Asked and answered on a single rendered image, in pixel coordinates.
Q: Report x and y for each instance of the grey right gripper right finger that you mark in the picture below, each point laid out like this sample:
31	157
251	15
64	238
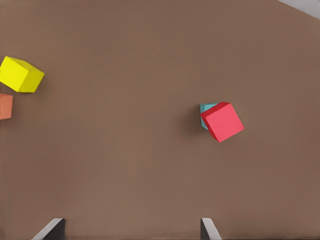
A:
209	230

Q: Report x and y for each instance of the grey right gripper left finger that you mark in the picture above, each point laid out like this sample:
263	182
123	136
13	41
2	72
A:
51	230

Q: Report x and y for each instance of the red wooden cube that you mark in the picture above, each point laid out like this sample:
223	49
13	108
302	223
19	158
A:
222	122

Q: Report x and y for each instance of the blue wooden cube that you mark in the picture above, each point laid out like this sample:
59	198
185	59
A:
205	109

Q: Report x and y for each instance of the orange wooden cube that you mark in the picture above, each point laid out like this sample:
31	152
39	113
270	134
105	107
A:
5	106

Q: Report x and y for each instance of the yellow wooden cube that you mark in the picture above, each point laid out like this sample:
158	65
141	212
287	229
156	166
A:
20	75

